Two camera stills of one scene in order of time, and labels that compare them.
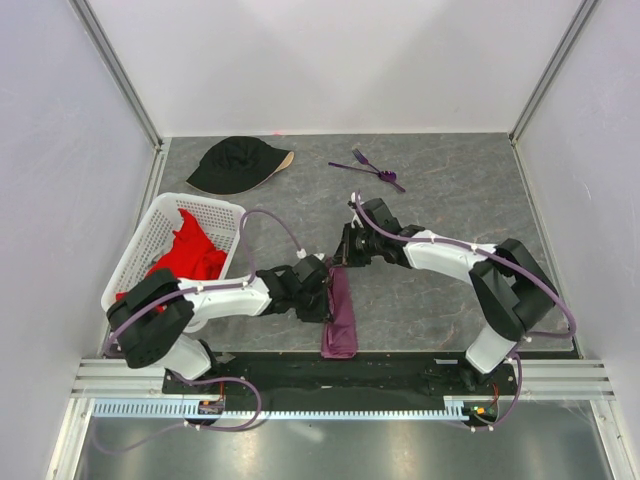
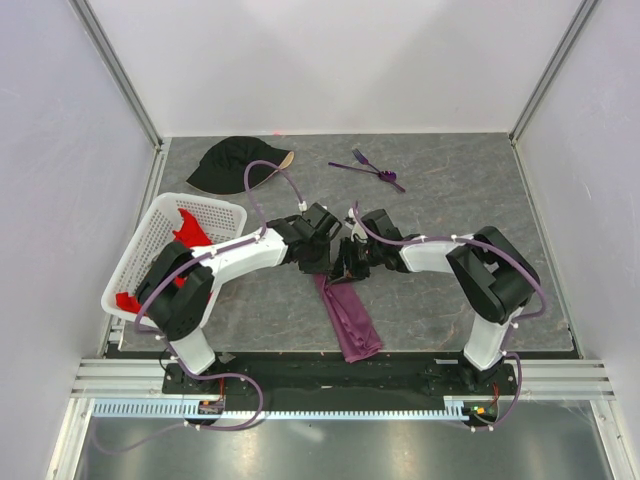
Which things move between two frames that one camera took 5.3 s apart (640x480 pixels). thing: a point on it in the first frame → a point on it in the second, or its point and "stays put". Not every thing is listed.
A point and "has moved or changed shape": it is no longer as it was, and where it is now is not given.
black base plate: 371,374 stays put
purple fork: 360,157 stays put
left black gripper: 321,311 → 323,265
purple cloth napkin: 340,336 has moved or changed shape
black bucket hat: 238,165 stays put
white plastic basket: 222,221 stays put
